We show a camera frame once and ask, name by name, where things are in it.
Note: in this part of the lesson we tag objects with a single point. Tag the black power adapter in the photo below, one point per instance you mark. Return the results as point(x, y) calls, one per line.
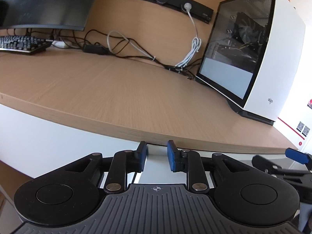
point(95, 49)

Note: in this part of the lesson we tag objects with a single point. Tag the white box with QR codes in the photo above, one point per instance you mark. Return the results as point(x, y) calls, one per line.
point(294, 122)

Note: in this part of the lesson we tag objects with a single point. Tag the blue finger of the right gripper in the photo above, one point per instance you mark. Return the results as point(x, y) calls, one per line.
point(297, 156)

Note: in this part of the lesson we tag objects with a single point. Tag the black keyboard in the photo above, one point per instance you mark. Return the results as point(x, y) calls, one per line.
point(24, 44)

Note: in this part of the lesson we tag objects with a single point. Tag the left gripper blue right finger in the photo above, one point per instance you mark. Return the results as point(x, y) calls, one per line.
point(174, 157)

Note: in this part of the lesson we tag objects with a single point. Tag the white adapter on desk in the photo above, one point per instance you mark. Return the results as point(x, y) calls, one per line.
point(60, 44)

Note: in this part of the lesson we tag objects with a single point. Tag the black computer monitor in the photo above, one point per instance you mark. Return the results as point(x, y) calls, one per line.
point(62, 14)

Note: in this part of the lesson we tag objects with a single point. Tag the white aigo computer case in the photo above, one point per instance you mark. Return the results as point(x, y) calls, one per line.
point(252, 56)

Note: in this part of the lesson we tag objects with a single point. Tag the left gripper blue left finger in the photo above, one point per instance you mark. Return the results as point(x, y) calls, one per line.
point(140, 156)

